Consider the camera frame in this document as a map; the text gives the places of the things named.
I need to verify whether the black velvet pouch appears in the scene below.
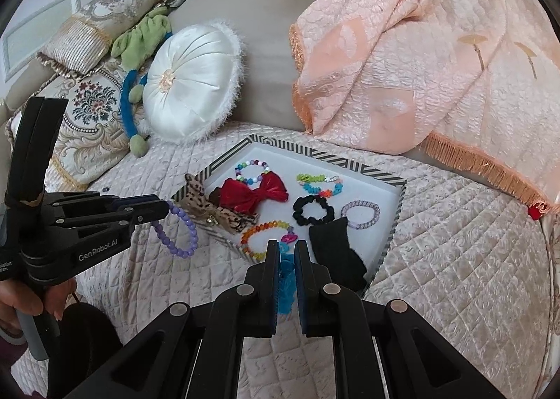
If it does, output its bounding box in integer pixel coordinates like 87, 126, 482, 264
309, 217, 368, 295

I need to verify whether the white round satin cushion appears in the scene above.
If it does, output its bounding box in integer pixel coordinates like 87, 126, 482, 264
142, 21, 244, 144

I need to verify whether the black scrunchie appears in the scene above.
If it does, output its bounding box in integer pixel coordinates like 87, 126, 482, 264
292, 195, 335, 226

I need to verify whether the orange rainbow beaded bracelet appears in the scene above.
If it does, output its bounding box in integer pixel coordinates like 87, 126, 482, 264
239, 219, 299, 264

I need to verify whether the maroon sleeve forearm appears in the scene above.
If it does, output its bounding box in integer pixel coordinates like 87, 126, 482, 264
0, 328, 28, 368

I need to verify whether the striped tray with white base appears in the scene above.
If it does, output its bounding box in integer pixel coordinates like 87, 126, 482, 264
172, 134, 406, 286

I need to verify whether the pastel multicolour beaded bracelet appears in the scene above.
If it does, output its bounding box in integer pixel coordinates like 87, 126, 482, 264
233, 158, 273, 187

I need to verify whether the embroidered bolster pillow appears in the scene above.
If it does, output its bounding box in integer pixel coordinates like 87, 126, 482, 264
37, 0, 162, 77

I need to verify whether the purple beaded bracelet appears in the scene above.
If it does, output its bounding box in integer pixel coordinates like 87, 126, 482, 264
151, 199, 200, 260

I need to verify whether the green blue beaded bracelet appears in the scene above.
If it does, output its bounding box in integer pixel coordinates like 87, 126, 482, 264
296, 172, 345, 199

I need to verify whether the pink quilted bedspread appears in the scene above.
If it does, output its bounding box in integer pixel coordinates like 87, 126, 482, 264
77, 122, 553, 398

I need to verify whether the left hand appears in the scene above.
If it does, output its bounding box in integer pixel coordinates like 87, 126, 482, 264
0, 278, 77, 336

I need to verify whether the green blue plush toy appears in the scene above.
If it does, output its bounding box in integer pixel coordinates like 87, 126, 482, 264
110, 7, 172, 157

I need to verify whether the small red object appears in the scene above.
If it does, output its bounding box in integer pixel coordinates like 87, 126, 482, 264
528, 205, 544, 221

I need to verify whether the embroidered floral square pillow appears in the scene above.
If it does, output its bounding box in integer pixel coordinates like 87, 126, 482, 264
6, 58, 130, 191

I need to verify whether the floral cream bedsheet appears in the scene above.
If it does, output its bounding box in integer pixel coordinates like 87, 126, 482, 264
537, 214, 559, 395

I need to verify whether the leopard print bow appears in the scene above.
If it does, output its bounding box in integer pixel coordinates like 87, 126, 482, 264
178, 173, 256, 234

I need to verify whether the beige upholstered headboard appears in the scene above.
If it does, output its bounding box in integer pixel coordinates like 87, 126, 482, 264
170, 0, 315, 132

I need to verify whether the peach fringed blanket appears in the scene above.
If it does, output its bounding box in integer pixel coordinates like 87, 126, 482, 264
289, 0, 559, 213

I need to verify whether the red velvet bow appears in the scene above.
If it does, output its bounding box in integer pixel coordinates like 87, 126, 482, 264
209, 171, 288, 216

